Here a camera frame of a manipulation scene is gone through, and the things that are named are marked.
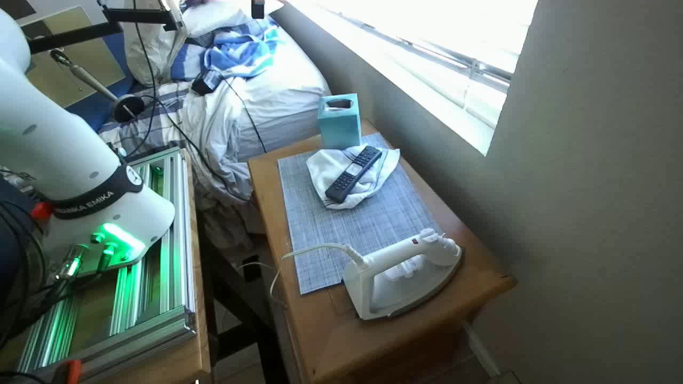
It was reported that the white power adapter box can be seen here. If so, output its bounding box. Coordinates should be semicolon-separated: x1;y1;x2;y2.
341;227;465;322

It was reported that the black remote control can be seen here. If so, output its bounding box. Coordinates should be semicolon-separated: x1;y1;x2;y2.
325;143;384;206

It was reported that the grey rod with black foot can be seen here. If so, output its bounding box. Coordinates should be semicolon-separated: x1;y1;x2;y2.
48;48;146;124

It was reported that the orange clamp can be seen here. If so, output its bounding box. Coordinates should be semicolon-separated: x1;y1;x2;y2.
56;359;84;384
27;202;56;225

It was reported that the blue striped cloth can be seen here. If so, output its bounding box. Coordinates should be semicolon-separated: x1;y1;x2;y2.
198;20;282;92

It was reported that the grey table mat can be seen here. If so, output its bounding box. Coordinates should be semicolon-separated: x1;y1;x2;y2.
245;123;519;384

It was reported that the white window sill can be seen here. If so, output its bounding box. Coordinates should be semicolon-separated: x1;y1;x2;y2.
284;0;510;158

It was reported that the aluminium frame base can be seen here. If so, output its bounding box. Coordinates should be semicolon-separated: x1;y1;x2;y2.
12;146;198;381

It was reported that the grey grid placemat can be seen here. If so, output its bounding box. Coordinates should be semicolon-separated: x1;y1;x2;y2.
274;132;438;298

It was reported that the black cable bundle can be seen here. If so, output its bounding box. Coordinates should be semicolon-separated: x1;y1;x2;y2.
0;178;56;343

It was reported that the white iron cord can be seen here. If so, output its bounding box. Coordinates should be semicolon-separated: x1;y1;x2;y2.
267;242;369;301

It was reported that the white towel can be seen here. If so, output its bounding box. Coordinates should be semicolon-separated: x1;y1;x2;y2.
304;143;402;213

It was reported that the teal tissue box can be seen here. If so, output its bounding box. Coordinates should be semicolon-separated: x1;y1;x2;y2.
315;92;362;152

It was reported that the white bedding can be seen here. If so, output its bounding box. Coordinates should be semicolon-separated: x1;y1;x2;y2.
124;0;333;202

